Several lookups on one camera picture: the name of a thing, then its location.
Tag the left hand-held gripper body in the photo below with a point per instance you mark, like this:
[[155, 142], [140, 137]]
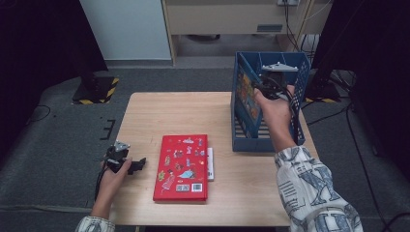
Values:
[[116, 157]]

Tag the grey label on desk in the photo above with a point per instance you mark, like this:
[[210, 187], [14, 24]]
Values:
[[269, 28]]

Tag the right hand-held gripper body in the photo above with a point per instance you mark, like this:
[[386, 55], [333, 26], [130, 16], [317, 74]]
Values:
[[277, 80]]

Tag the dark blue picture book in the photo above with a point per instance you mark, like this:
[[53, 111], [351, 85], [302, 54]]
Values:
[[246, 93]]

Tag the beige desk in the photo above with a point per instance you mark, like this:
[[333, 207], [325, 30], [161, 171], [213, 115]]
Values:
[[209, 19]]

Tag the black curtain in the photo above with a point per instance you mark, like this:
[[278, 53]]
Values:
[[380, 48], [38, 48]]

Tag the white power strip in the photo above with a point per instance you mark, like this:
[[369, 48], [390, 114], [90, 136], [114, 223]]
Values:
[[287, 2]]

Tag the black stand with striped base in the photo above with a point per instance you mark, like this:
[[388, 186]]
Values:
[[95, 92], [322, 92]]

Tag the person's right hand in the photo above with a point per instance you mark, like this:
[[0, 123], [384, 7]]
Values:
[[277, 112]]

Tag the blue plastic file rack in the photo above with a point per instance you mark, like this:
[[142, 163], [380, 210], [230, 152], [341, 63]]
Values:
[[245, 145]]

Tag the white book with green leaf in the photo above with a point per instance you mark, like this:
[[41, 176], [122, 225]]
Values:
[[210, 164]]

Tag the white panel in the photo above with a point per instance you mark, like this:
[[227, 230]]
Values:
[[125, 29]]

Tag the grey tape piece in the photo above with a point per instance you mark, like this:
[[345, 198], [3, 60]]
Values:
[[88, 204]]

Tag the person's left hand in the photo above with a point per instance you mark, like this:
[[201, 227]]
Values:
[[109, 187]]

